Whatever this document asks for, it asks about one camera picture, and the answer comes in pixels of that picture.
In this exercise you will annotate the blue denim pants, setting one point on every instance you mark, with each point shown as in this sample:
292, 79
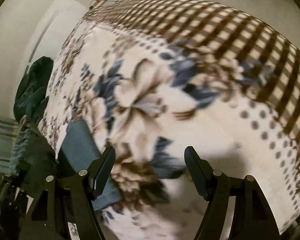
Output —
77, 152

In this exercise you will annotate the floral patterned bed blanket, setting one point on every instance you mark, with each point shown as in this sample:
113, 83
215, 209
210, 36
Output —
151, 77

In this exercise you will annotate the dark green clothing pile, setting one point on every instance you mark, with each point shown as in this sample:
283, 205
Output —
31, 99

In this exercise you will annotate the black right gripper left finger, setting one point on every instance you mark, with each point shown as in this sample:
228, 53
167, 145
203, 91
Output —
47, 215

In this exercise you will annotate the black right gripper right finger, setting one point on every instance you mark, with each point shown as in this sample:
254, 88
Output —
237, 202

